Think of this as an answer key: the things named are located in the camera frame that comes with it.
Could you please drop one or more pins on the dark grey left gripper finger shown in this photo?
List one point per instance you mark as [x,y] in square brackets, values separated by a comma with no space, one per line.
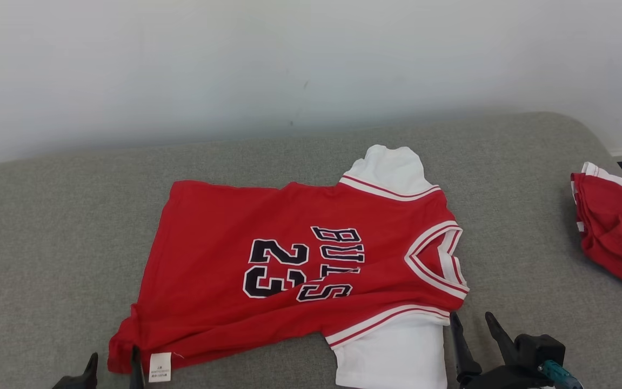
[88,375]
[136,373]

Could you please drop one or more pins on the red jersey with white sleeves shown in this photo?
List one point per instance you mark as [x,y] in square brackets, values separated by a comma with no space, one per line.
[219,216]

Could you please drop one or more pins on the red shorts with white band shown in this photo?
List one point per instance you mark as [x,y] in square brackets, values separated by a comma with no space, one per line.
[619,232]

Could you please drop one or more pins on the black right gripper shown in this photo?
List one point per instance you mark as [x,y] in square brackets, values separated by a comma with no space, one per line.
[505,379]

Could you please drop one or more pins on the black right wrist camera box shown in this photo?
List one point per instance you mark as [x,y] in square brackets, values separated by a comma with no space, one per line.
[540,348]

